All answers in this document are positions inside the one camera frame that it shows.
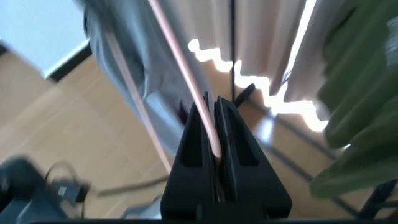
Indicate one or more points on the green long-sleeved shirt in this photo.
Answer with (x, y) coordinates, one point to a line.
(357, 93)

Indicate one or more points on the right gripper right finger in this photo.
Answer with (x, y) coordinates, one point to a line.
(255, 186)

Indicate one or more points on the black clothes rack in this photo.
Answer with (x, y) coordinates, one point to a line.
(232, 46)

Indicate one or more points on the beige curtain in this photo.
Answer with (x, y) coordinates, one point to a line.
(264, 31)

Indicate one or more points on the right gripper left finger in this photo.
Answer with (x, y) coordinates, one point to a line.
(186, 186)

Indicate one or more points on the pale grey shorts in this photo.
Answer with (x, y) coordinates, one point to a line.
(149, 46)

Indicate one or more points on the window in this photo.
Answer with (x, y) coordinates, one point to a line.
(31, 25)

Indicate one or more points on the pink clothes hanger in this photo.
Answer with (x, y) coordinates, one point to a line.
(186, 73)

